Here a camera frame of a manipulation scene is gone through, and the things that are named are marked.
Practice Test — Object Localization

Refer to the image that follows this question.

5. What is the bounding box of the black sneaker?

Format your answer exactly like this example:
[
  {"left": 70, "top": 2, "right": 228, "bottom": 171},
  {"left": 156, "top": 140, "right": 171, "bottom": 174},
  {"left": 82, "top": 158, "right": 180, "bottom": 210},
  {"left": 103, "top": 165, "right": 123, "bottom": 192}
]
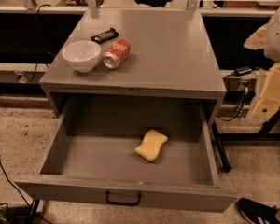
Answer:
[{"left": 237, "top": 198, "right": 280, "bottom": 224}]

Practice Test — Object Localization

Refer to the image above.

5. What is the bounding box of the black drawer handle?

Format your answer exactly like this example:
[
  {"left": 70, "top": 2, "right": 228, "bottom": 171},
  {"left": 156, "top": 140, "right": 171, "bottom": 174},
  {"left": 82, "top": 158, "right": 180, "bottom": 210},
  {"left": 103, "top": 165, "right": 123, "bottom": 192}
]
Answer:
[{"left": 105, "top": 191, "right": 142, "bottom": 206}]

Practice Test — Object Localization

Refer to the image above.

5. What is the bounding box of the black floor cable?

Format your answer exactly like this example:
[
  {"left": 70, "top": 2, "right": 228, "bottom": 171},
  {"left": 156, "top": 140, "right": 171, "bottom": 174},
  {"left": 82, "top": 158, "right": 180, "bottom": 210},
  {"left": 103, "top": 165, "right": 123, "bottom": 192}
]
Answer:
[{"left": 0, "top": 133, "right": 52, "bottom": 224}]

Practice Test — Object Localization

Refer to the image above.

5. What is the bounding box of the black power adapter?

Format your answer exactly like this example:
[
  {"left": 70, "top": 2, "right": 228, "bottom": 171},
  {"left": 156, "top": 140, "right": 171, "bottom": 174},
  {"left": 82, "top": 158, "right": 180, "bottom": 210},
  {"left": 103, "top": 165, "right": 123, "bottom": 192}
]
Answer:
[{"left": 235, "top": 66, "right": 252, "bottom": 76}]

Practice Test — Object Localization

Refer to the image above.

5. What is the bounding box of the black snack bar wrapper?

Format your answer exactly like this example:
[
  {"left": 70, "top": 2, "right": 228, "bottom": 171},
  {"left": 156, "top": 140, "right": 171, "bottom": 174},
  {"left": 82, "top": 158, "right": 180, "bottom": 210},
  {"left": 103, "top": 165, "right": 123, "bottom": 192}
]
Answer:
[{"left": 91, "top": 28, "right": 119, "bottom": 44}]

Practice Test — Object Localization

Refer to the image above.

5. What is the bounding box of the white bowl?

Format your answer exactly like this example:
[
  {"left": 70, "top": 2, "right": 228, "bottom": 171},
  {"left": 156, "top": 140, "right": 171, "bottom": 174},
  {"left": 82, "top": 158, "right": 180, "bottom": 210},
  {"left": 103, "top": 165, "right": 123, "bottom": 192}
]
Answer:
[{"left": 62, "top": 40, "right": 102, "bottom": 73}]

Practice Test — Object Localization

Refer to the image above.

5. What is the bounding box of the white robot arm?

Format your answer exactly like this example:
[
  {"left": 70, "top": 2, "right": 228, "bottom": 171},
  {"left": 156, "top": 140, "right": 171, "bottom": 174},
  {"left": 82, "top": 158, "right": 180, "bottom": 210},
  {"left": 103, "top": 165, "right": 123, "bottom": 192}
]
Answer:
[{"left": 252, "top": 8, "right": 280, "bottom": 120}]

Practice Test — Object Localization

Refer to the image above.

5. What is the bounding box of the black stand leg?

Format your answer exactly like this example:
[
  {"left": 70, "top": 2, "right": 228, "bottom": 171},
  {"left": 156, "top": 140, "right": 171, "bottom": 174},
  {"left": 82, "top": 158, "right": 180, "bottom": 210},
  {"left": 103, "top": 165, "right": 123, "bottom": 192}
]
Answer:
[{"left": 212, "top": 123, "right": 231, "bottom": 173}]

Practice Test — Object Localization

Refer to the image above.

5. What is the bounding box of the red soda can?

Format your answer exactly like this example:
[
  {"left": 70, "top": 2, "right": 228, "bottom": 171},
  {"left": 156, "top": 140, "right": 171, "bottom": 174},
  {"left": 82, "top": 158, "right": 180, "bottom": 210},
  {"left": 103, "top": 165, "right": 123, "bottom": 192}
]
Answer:
[{"left": 103, "top": 38, "right": 131, "bottom": 69}]

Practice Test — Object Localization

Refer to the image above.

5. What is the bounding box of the open grey top drawer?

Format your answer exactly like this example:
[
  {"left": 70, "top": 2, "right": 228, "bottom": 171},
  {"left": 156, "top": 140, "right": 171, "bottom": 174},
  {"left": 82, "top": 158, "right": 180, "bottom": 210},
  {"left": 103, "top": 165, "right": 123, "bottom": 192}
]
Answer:
[{"left": 16, "top": 95, "right": 236, "bottom": 212}]

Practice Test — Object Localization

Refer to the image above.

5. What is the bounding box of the yellow sponge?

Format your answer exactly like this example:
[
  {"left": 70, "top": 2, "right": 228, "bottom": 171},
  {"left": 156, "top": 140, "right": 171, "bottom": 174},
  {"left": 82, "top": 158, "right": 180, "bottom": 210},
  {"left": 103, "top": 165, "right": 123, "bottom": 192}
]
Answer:
[{"left": 134, "top": 130, "right": 168, "bottom": 161}]

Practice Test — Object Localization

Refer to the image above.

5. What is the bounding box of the grey drawer cabinet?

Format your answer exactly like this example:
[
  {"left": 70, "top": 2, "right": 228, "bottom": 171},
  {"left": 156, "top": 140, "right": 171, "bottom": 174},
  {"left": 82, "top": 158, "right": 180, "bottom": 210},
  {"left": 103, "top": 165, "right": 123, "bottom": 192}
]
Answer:
[{"left": 40, "top": 8, "right": 226, "bottom": 123}]

